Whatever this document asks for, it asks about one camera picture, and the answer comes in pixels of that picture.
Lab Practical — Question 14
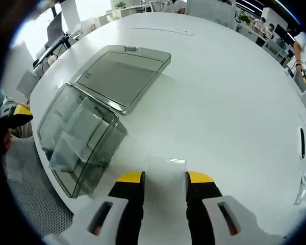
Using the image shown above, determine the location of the grey mesh office chair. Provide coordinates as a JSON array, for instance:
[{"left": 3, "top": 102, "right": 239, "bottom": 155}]
[{"left": 4, "top": 137, "right": 75, "bottom": 239}]

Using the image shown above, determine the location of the white cable cover strip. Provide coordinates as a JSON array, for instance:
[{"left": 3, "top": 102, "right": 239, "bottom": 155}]
[{"left": 129, "top": 25, "right": 196, "bottom": 37}]

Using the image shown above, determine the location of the white and black oval device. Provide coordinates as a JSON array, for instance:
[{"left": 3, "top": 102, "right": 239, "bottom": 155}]
[{"left": 299, "top": 124, "right": 306, "bottom": 160}]

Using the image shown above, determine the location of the white mesh office chair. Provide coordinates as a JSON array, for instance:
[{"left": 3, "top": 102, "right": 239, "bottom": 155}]
[{"left": 186, "top": 0, "right": 237, "bottom": 28}]

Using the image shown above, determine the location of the open laptop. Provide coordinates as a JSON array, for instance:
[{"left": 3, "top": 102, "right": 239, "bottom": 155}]
[{"left": 46, "top": 11, "right": 65, "bottom": 47}]

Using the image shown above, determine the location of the grey clear guide fixture box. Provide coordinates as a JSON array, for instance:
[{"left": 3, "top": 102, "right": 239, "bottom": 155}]
[{"left": 37, "top": 44, "right": 173, "bottom": 200}]

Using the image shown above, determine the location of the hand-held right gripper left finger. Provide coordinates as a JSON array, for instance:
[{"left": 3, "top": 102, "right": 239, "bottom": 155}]
[{"left": 44, "top": 171, "right": 146, "bottom": 245}]

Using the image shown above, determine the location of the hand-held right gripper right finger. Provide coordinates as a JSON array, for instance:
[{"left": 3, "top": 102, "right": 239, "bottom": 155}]
[{"left": 185, "top": 171, "right": 284, "bottom": 245}]

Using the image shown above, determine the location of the black desk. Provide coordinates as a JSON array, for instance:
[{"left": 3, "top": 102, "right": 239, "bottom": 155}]
[{"left": 32, "top": 33, "right": 74, "bottom": 69}]

